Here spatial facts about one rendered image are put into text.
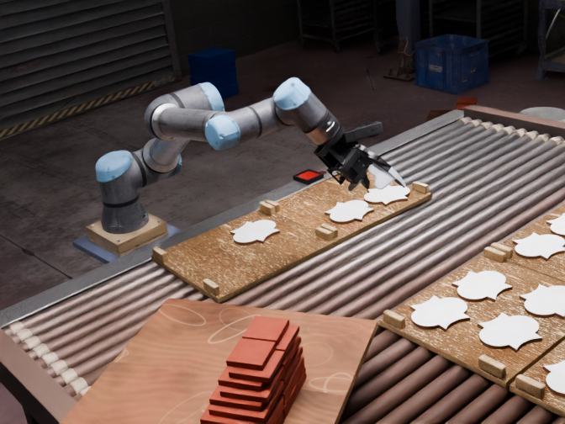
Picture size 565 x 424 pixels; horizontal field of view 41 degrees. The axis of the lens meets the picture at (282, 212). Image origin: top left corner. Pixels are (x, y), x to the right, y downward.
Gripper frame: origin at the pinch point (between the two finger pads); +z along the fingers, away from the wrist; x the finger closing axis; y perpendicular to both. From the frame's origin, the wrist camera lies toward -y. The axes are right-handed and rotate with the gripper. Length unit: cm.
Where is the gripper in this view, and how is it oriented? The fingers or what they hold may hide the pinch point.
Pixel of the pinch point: (388, 186)
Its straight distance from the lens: 183.1
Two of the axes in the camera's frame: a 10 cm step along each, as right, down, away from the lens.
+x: 4.7, 0.0, -8.8
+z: 6.7, 6.5, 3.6
